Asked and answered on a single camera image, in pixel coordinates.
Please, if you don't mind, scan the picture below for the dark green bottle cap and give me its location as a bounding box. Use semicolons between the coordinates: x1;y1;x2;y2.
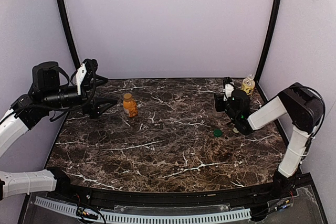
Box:
213;129;223;137

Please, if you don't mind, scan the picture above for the orange juice bottle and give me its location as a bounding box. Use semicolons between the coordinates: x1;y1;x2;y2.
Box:
123;93;138;118

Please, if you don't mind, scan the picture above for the green tea bottle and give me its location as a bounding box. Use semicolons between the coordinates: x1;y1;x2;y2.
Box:
241;74;255;96

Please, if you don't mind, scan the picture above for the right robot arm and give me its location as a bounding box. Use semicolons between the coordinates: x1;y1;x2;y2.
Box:
214;78;326;198

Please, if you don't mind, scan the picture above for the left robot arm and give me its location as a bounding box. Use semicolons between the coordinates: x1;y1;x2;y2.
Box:
1;59;118;199

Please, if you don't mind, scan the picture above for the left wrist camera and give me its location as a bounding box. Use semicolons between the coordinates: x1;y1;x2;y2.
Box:
71;59;98;95

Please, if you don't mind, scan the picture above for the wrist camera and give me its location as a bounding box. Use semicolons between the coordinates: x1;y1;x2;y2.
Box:
71;59;98;95
223;77;235;101

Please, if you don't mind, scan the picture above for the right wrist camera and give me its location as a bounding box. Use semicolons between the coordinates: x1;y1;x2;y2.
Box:
223;77;235;101

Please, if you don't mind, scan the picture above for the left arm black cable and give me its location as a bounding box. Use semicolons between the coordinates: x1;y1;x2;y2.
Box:
0;63;99;122

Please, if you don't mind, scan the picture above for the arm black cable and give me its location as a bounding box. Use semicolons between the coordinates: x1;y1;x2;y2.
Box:
296;83;327;156
0;63;99;122

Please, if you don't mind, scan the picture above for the black front frame rail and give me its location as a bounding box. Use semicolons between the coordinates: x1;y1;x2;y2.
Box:
47;182;297;209

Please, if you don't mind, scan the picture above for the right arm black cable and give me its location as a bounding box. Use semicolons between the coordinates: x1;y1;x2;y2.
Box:
296;83;327;156

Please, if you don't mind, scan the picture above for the white slotted cable duct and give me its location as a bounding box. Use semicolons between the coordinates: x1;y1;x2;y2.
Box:
34;197;251;223

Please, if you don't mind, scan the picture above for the left black corner post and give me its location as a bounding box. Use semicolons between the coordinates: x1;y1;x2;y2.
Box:
56;0;80;69

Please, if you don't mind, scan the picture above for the black corner post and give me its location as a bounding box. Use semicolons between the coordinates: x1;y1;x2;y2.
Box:
56;0;80;69
255;0;281;83

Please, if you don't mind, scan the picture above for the right black corner post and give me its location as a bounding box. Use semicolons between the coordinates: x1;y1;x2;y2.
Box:
255;0;281;83

